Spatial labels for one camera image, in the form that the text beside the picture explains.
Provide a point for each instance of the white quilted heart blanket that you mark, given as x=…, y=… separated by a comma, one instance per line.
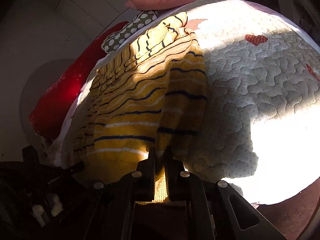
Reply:
x=250, y=80

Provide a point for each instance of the yellow striped knit sweater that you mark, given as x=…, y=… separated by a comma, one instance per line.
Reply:
x=130, y=110

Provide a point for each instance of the red patterned pillow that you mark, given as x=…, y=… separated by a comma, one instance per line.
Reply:
x=57, y=92

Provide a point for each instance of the person's left hand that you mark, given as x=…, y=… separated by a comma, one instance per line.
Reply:
x=37, y=211

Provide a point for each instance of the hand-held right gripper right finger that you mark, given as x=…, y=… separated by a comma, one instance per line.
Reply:
x=168, y=162

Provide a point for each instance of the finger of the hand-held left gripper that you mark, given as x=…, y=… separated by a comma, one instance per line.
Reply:
x=75, y=168

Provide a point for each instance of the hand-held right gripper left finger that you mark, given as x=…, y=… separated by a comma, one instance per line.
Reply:
x=150, y=162

